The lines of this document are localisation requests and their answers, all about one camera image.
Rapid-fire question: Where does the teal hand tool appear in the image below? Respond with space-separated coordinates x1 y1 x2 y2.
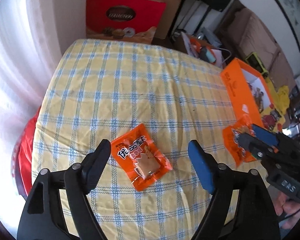
199 47 215 63

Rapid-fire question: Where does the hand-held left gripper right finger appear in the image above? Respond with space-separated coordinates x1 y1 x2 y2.
187 140 282 240

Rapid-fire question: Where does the white sheer curtain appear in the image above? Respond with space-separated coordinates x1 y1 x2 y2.
0 0 88 205

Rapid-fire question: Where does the open cardboard box with tools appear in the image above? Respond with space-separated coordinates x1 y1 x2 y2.
181 31 232 68

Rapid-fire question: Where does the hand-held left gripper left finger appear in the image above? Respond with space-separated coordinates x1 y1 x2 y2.
17 139 112 240

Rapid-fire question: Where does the brown sofa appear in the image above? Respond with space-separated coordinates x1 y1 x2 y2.
215 0 298 88

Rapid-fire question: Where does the orange cardboard box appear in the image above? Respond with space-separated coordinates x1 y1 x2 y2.
220 58 282 131

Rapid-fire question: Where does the red plastic bag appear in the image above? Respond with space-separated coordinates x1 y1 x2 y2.
12 106 42 198

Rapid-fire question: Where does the yellow plastic bag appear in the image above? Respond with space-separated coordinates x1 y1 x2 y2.
265 79 290 115

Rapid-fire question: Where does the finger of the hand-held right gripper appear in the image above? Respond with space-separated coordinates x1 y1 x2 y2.
251 124 282 147
237 133 268 160

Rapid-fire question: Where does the yellow-green device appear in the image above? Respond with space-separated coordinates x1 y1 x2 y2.
245 52 269 78

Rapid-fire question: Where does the framed wall painting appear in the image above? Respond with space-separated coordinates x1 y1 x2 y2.
259 0 300 53

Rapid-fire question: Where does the person's right hand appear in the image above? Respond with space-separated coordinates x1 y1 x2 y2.
275 197 300 221

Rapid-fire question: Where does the yellow plaid tablecloth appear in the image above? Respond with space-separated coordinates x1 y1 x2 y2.
31 38 278 240

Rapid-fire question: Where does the white flat box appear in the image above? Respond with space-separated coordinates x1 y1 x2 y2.
197 27 222 47

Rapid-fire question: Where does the red gift bag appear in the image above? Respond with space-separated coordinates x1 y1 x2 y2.
86 0 167 44

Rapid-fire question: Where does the orange snack packet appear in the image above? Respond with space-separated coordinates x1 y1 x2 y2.
222 121 259 167
111 124 173 192

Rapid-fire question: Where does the black speaker stand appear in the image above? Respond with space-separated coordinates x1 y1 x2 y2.
174 0 193 34
194 5 212 34

